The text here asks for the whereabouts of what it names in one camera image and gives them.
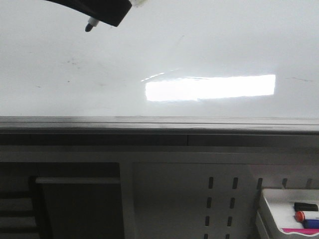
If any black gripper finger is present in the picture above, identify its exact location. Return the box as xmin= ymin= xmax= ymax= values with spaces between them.
xmin=50 ymin=0 xmax=132 ymax=27

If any white taped whiteboard marker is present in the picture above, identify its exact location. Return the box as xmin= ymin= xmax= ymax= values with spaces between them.
xmin=85 ymin=17 xmax=100 ymax=32

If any large white whiteboard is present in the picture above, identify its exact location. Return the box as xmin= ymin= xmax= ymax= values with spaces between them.
xmin=0 ymin=0 xmax=319 ymax=132

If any grey perforated metal panel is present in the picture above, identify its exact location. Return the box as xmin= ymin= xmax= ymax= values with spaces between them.
xmin=120 ymin=147 xmax=319 ymax=239

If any white marker tray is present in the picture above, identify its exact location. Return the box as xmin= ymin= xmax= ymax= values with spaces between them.
xmin=256 ymin=189 xmax=319 ymax=239

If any black marker cap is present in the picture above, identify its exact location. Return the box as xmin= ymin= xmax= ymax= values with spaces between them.
xmin=294 ymin=202 xmax=319 ymax=212

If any red capped white marker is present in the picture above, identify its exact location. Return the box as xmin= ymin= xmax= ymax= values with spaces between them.
xmin=295 ymin=211 xmax=319 ymax=223

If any blue capped white marker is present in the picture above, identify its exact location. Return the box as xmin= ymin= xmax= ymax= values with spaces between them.
xmin=303 ymin=220 xmax=319 ymax=229

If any pink highlighter pen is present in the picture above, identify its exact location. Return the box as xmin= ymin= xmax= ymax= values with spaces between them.
xmin=282 ymin=228 xmax=319 ymax=235

